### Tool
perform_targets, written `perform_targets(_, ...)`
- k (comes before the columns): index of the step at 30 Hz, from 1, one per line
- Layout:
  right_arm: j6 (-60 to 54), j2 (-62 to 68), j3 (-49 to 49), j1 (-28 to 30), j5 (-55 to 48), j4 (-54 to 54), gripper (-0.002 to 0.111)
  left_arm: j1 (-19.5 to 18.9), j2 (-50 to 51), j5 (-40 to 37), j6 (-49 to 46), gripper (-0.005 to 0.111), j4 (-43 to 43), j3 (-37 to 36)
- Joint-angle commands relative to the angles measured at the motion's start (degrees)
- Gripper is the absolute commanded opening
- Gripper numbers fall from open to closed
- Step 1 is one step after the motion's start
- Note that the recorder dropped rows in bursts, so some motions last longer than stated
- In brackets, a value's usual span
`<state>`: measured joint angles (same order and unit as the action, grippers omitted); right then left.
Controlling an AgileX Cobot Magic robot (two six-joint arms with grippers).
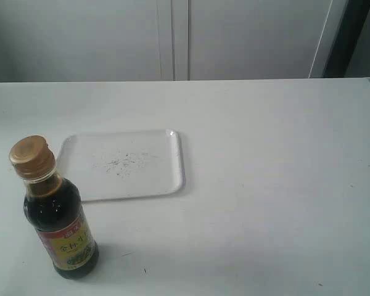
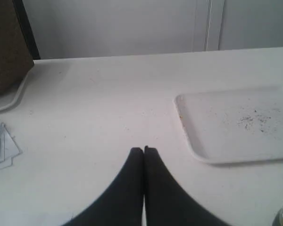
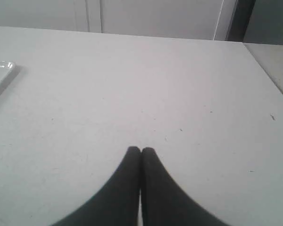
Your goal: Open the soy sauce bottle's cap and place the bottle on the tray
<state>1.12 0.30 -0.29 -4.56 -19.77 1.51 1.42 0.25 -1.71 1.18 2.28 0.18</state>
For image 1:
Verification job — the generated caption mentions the white plastic tray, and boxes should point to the white plastic tray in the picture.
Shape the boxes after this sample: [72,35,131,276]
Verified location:
[56,129,184,203]

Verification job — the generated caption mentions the dark vertical post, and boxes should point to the dark vertical post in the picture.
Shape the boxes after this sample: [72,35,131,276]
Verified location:
[323,0,370,78]

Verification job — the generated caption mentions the dark soy sauce bottle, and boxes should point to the dark soy sauce bottle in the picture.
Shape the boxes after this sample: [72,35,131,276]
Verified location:
[9,135,99,279]

